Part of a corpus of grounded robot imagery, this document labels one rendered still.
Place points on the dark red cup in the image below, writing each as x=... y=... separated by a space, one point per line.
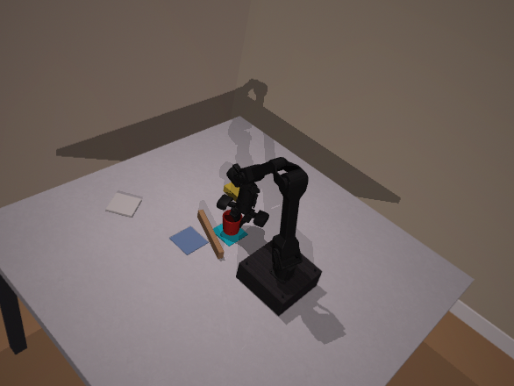
x=229 y=226

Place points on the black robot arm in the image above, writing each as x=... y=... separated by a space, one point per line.
x=285 y=252

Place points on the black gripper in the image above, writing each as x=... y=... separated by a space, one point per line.
x=244 y=207

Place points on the tan curved wooden bar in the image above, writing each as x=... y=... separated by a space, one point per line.
x=219 y=251

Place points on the white flat rectangular slab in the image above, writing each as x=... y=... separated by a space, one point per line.
x=123 y=205

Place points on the yellow rectangular block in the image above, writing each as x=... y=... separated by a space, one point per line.
x=231 y=191

